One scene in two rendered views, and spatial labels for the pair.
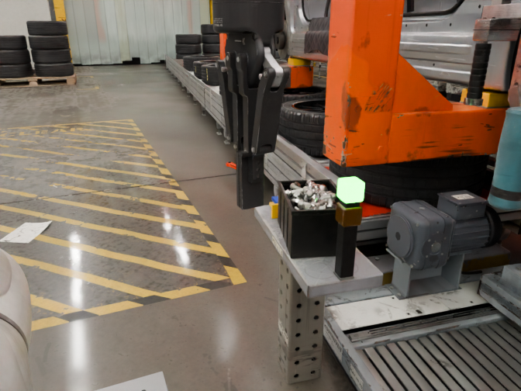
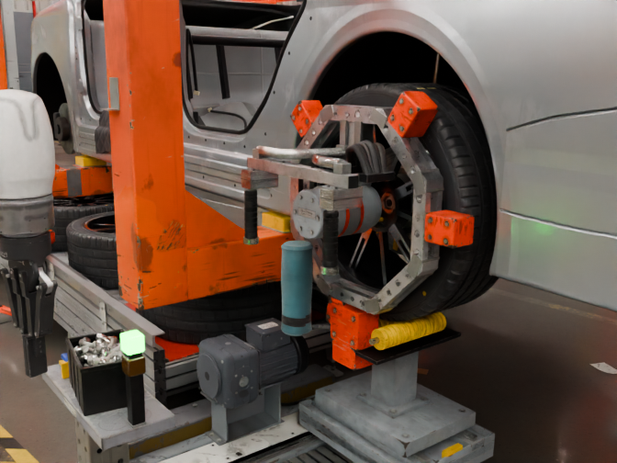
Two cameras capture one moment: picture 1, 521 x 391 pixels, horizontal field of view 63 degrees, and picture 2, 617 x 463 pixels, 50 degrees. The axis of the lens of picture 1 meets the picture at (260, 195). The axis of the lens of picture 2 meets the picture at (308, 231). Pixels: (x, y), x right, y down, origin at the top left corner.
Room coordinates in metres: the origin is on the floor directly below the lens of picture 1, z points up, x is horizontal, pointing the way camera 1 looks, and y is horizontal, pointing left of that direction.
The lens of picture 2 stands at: (-0.60, -0.02, 1.20)
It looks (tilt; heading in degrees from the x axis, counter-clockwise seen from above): 13 degrees down; 338
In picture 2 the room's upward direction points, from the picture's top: 1 degrees clockwise
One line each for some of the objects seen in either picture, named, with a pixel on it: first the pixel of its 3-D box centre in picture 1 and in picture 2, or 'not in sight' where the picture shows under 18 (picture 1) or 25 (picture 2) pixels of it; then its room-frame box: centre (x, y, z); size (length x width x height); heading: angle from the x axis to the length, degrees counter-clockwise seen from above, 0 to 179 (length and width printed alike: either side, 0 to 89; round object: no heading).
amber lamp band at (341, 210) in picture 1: (348, 213); (133, 364); (0.76, -0.17, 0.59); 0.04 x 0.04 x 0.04; 15
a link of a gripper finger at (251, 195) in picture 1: (251, 180); (36, 354); (0.48, 0.01, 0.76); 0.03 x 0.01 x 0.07; 120
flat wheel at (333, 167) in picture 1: (404, 159); (220, 285); (1.83, -0.64, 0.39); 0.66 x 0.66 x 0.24
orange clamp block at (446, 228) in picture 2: not in sight; (448, 228); (0.68, -0.90, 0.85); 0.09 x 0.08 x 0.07; 15
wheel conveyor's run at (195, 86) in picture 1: (200, 73); not in sight; (8.17, 1.12, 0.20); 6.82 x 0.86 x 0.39; 15
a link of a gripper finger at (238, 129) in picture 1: (243, 102); (26, 299); (0.49, 0.02, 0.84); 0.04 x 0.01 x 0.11; 120
